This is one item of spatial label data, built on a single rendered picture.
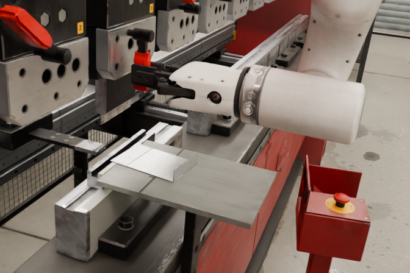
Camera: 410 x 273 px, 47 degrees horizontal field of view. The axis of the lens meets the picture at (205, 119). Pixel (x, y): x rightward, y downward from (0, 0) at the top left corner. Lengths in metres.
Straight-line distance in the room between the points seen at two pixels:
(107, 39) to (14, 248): 1.74
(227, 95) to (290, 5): 2.27
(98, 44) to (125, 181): 0.23
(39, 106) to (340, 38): 0.41
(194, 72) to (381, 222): 2.20
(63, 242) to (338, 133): 0.47
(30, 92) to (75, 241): 0.33
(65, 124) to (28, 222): 1.38
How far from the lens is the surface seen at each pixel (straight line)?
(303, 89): 0.63
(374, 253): 2.52
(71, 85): 0.62
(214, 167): 0.85
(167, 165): 0.84
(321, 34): 0.70
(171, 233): 0.89
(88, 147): 0.90
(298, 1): 2.88
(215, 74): 0.67
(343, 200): 1.22
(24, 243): 2.35
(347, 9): 0.60
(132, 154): 0.87
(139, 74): 0.71
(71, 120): 1.17
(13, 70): 0.54
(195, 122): 1.26
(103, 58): 0.70
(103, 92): 0.77
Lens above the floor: 1.40
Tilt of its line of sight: 22 degrees down
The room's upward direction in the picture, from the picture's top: 5 degrees clockwise
